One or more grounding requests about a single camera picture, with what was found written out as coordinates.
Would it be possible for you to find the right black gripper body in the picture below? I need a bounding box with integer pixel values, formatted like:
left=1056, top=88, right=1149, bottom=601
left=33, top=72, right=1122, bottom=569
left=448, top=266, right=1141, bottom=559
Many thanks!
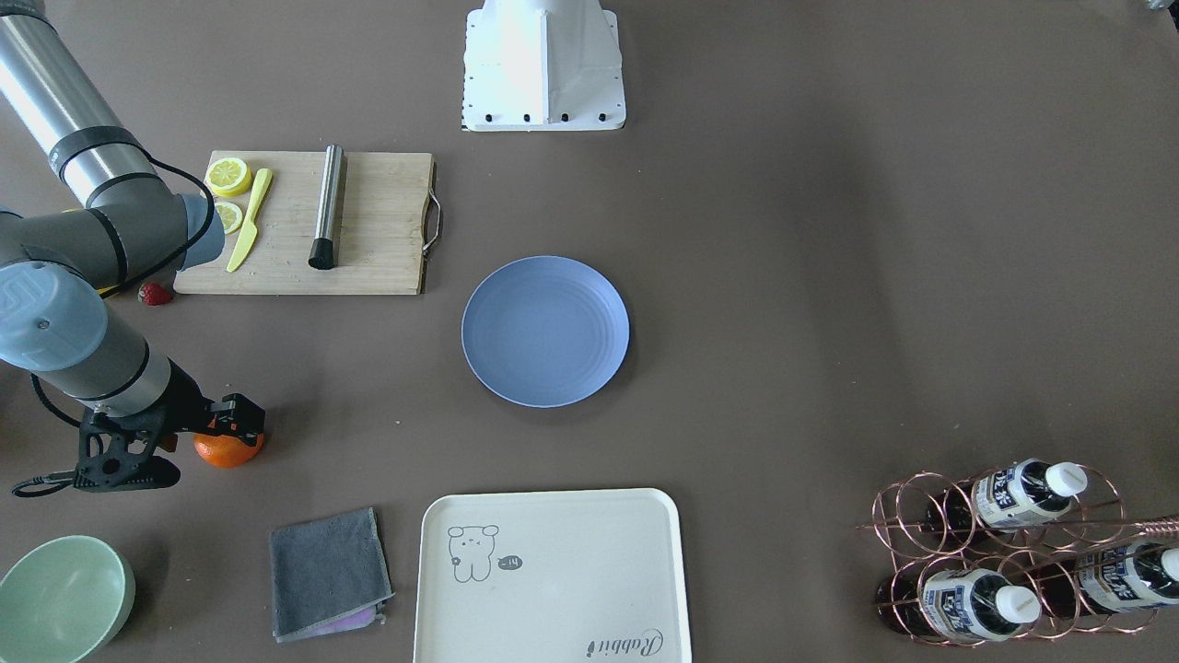
left=73, top=365, right=220, bottom=494

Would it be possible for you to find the orange fruit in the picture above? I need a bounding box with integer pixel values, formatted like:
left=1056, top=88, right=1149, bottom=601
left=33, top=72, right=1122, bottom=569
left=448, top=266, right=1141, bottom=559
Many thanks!
left=193, top=433, right=266, bottom=470

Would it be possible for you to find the blue plate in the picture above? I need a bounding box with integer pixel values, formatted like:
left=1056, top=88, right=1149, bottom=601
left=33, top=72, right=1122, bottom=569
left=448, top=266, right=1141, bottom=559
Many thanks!
left=461, top=255, right=631, bottom=411

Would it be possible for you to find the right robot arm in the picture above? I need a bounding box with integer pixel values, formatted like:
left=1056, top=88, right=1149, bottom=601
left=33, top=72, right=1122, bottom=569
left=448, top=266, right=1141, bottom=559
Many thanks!
left=1, top=1, right=265, bottom=498

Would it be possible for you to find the red strawberry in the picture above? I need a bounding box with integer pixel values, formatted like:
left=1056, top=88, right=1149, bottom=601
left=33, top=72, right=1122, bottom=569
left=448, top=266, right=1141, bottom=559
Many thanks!
left=136, top=282, right=174, bottom=307

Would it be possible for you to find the green bowl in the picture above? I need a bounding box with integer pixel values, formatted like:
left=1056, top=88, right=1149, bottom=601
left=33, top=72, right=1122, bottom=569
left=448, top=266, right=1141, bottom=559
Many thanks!
left=1, top=536, right=136, bottom=662

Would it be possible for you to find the steel muddler black tip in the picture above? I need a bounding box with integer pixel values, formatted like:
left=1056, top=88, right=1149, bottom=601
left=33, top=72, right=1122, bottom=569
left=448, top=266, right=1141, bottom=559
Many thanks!
left=308, top=144, right=348, bottom=270

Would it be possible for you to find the yellow plastic knife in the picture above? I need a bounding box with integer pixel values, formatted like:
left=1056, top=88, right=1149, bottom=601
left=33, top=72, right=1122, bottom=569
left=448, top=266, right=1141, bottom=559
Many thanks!
left=225, top=168, right=274, bottom=273

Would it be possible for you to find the grey folded cloth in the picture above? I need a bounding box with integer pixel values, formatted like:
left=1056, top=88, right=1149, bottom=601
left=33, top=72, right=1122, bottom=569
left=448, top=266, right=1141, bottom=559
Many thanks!
left=268, top=506, right=395, bottom=645

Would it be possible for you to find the lemon slice lower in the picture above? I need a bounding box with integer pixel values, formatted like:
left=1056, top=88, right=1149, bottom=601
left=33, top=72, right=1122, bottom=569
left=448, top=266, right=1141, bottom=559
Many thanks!
left=215, top=201, right=244, bottom=235

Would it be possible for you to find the bamboo cutting board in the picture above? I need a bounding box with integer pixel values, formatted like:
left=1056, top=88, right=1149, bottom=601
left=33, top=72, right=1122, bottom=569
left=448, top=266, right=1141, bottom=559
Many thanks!
left=174, top=147, right=435, bottom=297

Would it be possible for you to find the lemon half upper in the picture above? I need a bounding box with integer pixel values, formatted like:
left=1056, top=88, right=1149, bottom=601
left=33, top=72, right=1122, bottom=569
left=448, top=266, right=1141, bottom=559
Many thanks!
left=204, top=157, right=253, bottom=198

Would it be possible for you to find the cream rabbit tray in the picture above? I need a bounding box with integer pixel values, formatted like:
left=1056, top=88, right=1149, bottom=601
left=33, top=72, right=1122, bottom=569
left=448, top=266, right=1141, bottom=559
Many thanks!
left=413, top=488, right=694, bottom=662

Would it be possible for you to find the tea bottle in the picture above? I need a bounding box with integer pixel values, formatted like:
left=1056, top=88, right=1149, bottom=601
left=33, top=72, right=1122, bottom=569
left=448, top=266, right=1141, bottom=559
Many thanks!
left=922, top=458, right=1088, bottom=541
left=1032, top=541, right=1178, bottom=618
left=875, top=569, right=1043, bottom=646

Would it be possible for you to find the tea bottle upper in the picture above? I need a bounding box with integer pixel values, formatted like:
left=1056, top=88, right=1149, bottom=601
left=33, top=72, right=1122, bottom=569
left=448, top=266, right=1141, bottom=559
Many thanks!
left=922, top=458, right=1088, bottom=541

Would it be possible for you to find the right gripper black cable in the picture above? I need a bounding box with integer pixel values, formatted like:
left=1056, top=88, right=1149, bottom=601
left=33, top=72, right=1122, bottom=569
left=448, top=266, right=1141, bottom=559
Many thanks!
left=11, top=373, right=93, bottom=498

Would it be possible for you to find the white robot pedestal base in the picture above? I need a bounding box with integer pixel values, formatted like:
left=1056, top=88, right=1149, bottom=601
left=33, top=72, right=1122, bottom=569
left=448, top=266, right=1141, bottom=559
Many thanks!
left=461, top=1, right=627, bottom=132

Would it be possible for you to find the copper wire bottle rack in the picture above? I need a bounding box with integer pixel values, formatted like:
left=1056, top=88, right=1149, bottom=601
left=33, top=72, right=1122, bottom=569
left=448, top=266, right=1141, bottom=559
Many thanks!
left=869, top=462, right=1175, bottom=646

